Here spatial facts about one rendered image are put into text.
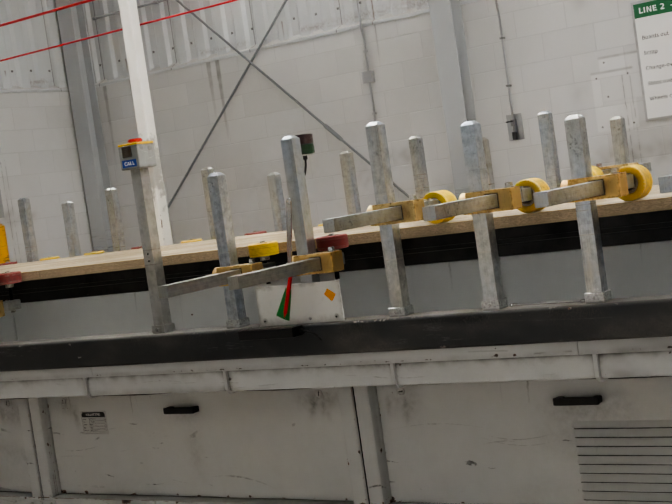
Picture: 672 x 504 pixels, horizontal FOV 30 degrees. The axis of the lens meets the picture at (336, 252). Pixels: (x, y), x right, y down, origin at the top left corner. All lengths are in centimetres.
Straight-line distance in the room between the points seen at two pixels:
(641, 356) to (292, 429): 117
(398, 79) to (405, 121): 38
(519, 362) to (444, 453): 50
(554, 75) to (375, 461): 745
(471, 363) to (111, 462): 149
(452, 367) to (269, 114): 917
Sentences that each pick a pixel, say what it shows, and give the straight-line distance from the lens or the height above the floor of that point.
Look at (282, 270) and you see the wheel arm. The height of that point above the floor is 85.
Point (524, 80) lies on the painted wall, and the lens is 1067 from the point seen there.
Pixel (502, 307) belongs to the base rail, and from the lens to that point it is 286.
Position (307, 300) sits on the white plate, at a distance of 312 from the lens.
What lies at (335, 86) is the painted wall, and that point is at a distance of 1159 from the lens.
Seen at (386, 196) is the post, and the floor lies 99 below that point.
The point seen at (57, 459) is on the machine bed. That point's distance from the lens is 421.
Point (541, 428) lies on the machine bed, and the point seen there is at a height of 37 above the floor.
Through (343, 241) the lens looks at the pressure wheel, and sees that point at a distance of 313.
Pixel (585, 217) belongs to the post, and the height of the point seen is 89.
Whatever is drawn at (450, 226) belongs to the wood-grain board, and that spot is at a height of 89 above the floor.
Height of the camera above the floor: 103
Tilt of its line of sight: 3 degrees down
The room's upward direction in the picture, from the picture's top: 8 degrees counter-clockwise
